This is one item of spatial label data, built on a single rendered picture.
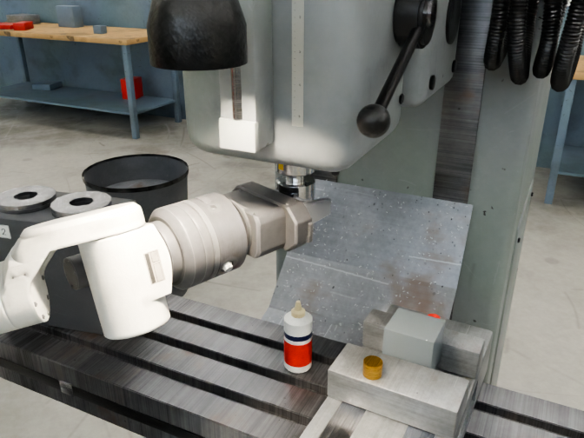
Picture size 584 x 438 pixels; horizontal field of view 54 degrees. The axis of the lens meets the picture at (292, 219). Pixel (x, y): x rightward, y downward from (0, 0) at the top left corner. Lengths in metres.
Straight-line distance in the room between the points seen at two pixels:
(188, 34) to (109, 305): 0.27
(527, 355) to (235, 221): 2.17
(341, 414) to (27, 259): 0.37
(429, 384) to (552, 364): 1.98
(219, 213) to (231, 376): 0.33
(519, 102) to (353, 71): 0.47
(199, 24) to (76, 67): 6.55
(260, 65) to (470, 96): 0.51
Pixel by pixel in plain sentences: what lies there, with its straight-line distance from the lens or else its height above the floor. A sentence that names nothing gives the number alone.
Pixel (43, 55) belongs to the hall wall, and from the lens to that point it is 7.28.
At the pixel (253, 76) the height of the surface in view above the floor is 1.41.
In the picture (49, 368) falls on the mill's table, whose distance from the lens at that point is 0.96.
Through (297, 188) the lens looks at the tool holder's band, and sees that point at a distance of 0.67.
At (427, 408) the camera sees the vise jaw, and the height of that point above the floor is 1.07.
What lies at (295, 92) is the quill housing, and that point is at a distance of 0.56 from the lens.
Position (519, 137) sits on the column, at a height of 1.25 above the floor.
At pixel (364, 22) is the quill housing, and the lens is 0.55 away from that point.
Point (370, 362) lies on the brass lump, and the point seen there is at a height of 1.09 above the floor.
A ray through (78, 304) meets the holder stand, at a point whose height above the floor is 1.02.
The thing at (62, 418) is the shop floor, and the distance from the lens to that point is 2.35.
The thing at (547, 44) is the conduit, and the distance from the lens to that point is 0.79.
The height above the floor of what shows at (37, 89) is 0.24.
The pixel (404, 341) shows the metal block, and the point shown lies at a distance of 0.70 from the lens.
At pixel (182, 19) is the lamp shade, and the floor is 1.47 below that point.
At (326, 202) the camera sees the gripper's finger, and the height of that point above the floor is 1.24.
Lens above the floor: 1.51
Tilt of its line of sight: 24 degrees down
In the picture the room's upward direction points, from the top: straight up
